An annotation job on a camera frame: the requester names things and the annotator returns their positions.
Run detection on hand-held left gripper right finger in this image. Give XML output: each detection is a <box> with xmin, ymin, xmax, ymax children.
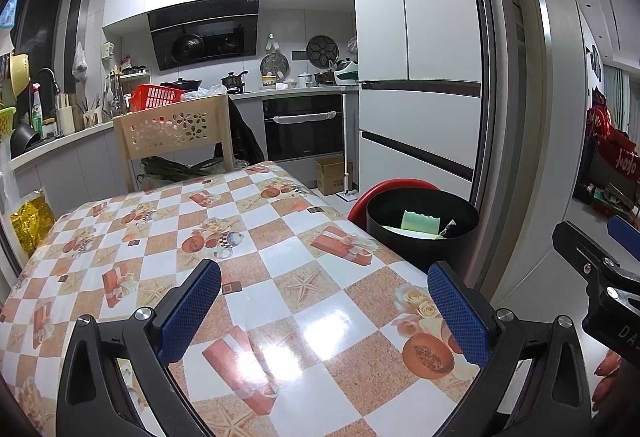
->
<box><xmin>426</xmin><ymin>260</ymin><xmax>593</xmax><ymax>437</ymax></box>

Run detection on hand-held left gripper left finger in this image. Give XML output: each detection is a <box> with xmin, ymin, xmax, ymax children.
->
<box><xmin>56</xmin><ymin>258</ymin><xmax>223</xmax><ymax>437</ymax></box>

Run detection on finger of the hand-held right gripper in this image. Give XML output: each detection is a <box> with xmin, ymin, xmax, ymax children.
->
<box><xmin>606</xmin><ymin>215</ymin><xmax>640</xmax><ymax>264</ymax></box>
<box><xmin>552</xmin><ymin>221</ymin><xmax>640</xmax><ymax>303</ymax></box>

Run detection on black trash bin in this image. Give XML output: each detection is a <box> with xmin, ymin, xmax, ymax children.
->
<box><xmin>366</xmin><ymin>189</ymin><xmax>480</xmax><ymax>288</ymax></box>

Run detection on green sponge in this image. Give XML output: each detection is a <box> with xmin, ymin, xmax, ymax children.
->
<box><xmin>400</xmin><ymin>210</ymin><xmax>442</xmax><ymax>238</ymax></box>

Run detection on person's right hand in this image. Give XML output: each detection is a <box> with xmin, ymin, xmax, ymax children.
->
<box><xmin>592</xmin><ymin>352</ymin><xmax>623</xmax><ymax>410</ymax></box>

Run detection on red foil balloon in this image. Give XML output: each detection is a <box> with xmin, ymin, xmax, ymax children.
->
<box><xmin>585</xmin><ymin>89</ymin><xmax>640</xmax><ymax>182</ymax></box>

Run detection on checkered plastic tablecloth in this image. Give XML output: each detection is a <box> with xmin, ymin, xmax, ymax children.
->
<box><xmin>0</xmin><ymin>161</ymin><xmax>506</xmax><ymax>437</ymax></box>

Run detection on green leafy vegetables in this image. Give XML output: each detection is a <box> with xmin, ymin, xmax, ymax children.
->
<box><xmin>137</xmin><ymin>156</ymin><xmax>226</xmax><ymax>190</ymax></box>

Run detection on red stool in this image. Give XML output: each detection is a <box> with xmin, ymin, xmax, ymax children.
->
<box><xmin>347</xmin><ymin>178</ymin><xmax>441</xmax><ymax>225</ymax></box>

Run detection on gold foil bag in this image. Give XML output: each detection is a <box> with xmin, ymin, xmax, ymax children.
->
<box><xmin>10</xmin><ymin>187</ymin><xmax>57</xmax><ymax>258</ymax></box>

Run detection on beige plastic chair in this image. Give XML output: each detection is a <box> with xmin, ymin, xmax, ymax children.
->
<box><xmin>112</xmin><ymin>94</ymin><xmax>236</xmax><ymax>192</ymax></box>

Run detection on cardboard box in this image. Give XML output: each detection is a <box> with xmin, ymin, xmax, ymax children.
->
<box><xmin>315</xmin><ymin>157</ymin><xmax>353</xmax><ymax>196</ymax></box>

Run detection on grey kitchen counter cabinets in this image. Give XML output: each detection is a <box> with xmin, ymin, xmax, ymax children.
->
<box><xmin>10</xmin><ymin>84</ymin><xmax>361</xmax><ymax>198</ymax></box>

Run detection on white mop pole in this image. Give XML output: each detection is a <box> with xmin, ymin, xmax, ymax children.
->
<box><xmin>336</xmin><ymin>92</ymin><xmax>361</xmax><ymax>202</ymax></box>

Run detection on black built-in oven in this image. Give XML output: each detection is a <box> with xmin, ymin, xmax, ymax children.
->
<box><xmin>262</xmin><ymin>93</ymin><xmax>346</xmax><ymax>162</ymax></box>

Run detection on red plastic basket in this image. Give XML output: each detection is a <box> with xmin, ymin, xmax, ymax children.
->
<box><xmin>131</xmin><ymin>84</ymin><xmax>183</xmax><ymax>112</ymax></box>

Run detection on utensil holder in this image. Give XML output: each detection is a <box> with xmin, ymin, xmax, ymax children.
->
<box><xmin>80</xmin><ymin>97</ymin><xmax>103</xmax><ymax>128</ymax></box>

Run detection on spice rack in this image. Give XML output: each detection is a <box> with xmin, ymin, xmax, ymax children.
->
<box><xmin>107</xmin><ymin>67</ymin><xmax>151</xmax><ymax>115</ymax></box>

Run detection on beige knife block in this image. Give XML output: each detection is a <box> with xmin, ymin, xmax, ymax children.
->
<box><xmin>55</xmin><ymin>93</ymin><xmax>76</xmax><ymax>135</ymax></box>

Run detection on black cooking pot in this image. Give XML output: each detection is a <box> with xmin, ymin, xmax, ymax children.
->
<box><xmin>221</xmin><ymin>71</ymin><xmax>249</xmax><ymax>92</ymax></box>

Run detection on black frying pan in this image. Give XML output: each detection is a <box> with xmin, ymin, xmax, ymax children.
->
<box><xmin>10</xmin><ymin>123</ymin><xmax>42</xmax><ymax>158</ymax></box>

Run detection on green spray bottle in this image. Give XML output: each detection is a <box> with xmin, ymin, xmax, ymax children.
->
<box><xmin>30</xmin><ymin>84</ymin><xmax>45</xmax><ymax>132</ymax></box>

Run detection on round metal plate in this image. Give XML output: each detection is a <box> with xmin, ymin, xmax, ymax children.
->
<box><xmin>260</xmin><ymin>53</ymin><xmax>290</xmax><ymax>78</ymax></box>

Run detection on green plastic colander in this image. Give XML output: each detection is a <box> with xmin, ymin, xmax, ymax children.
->
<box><xmin>0</xmin><ymin>107</ymin><xmax>17</xmax><ymax>145</ymax></box>

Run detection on white and green rice cooker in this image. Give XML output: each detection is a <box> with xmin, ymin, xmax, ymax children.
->
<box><xmin>332</xmin><ymin>59</ymin><xmax>360</xmax><ymax>85</ymax></box>

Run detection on white plastic bag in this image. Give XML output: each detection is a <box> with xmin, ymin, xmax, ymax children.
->
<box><xmin>72</xmin><ymin>42</ymin><xmax>90</xmax><ymax>80</ymax></box>

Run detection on black faucet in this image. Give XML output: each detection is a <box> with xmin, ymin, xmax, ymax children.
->
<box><xmin>32</xmin><ymin>68</ymin><xmax>61</xmax><ymax>108</ymax></box>

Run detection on black range hood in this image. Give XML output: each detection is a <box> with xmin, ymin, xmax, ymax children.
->
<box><xmin>147</xmin><ymin>0</ymin><xmax>261</xmax><ymax>72</ymax></box>

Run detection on white refrigerator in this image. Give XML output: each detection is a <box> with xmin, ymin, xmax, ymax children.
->
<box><xmin>345</xmin><ymin>0</ymin><xmax>483</xmax><ymax>198</ymax></box>

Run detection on round black baking pan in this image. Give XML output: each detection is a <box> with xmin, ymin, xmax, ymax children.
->
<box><xmin>306</xmin><ymin>35</ymin><xmax>340</xmax><ymax>66</ymax></box>

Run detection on yellow plastic colander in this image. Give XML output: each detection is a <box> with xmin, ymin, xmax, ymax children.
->
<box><xmin>9</xmin><ymin>53</ymin><xmax>31</xmax><ymax>98</ymax></box>

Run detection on blue plastic bags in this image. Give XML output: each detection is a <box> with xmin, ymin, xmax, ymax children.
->
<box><xmin>0</xmin><ymin>0</ymin><xmax>21</xmax><ymax>30</ymax></box>

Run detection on black wall decoration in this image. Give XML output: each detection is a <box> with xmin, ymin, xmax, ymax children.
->
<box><xmin>585</xmin><ymin>44</ymin><xmax>603</xmax><ymax>78</ymax></box>

